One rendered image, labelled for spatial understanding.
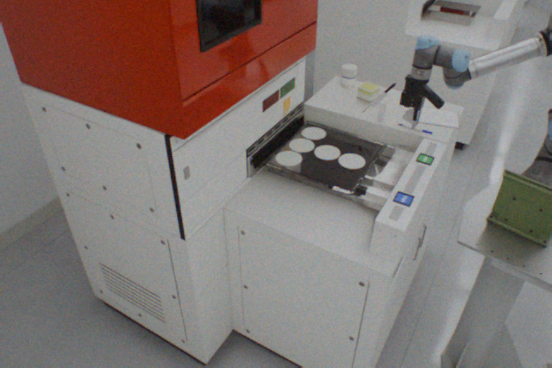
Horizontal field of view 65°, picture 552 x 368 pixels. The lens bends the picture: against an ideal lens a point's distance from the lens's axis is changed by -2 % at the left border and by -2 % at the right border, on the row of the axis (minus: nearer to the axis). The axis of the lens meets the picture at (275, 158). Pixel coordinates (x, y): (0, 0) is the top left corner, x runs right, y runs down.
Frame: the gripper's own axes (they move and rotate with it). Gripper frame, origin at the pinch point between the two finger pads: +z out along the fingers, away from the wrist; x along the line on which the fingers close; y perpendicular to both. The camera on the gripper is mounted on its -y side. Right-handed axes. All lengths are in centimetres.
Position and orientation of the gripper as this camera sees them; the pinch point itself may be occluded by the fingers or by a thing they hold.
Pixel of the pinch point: (415, 125)
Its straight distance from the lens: 184.4
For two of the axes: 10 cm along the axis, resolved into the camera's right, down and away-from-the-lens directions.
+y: -8.6, -2.9, 4.2
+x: -5.1, 4.4, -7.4
